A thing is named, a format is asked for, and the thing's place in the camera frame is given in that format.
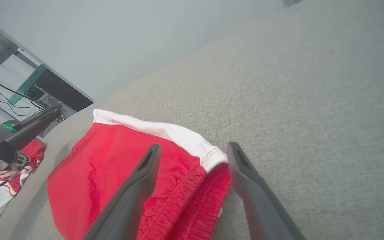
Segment teal box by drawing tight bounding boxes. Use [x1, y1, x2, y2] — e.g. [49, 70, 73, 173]
[8, 64, 47, 105]

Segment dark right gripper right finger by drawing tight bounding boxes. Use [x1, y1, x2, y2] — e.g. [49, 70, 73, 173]
[227, 142, 306, 240]

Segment red white jersey shirt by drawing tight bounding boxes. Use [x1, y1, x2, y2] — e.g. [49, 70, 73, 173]
[0, 138, 45, 225]

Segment red shorts with white band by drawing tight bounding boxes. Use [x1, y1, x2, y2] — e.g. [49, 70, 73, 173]
[47, 109, 232, 240]

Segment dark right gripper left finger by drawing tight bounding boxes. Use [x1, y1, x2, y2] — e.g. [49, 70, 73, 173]
[84, 143, 162, 240]

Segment grey fabric sofa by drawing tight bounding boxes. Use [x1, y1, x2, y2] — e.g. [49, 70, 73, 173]
[0, 0, 384, 240]

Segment black computer case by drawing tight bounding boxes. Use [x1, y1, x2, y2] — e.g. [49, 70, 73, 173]
[34, 68, 94, 112]

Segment black power cable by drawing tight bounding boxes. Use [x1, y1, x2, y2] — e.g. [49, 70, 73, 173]
[0, 67, 47, 117]

